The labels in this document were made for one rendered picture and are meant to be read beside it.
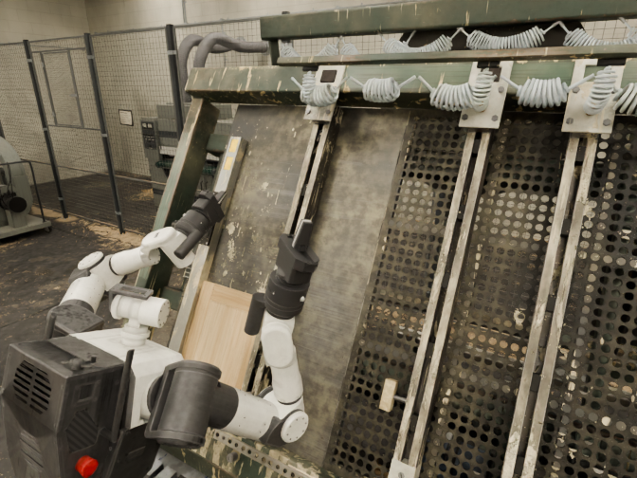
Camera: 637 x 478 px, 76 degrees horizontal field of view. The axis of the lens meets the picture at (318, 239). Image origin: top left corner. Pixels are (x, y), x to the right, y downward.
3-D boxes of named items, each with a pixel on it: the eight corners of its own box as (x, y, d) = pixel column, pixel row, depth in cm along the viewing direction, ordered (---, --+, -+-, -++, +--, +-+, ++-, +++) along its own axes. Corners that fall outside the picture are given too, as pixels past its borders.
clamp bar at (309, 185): (238, 424, 131) (184, 440, 110) (331, 82, 144) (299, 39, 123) (263, 436, 126) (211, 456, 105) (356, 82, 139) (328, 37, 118)
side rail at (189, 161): (133, 364, 164) (108, 366, 155) (210, 110, 176) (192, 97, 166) (142, 370, 161) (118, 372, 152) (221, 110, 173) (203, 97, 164)
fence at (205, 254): (164, 388, 147) (155, 389, 144) (237, 140, 157) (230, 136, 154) (173, 393, 145) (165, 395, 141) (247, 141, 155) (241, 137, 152)
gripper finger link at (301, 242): (314, 221, 83) (305, 248, 85) (300, 220, 81) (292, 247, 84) (317, 225, 82) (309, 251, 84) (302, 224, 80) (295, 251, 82)
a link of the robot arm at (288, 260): (290, 263, 77) (276, 314, 82) (334, 264, 82) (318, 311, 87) (268, 231, 87) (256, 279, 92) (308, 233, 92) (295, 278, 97)
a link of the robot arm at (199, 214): (193, 187, 133) (170, 211, 126) (216, 191, 128) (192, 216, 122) (209, 215, 141) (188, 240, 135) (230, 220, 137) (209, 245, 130)
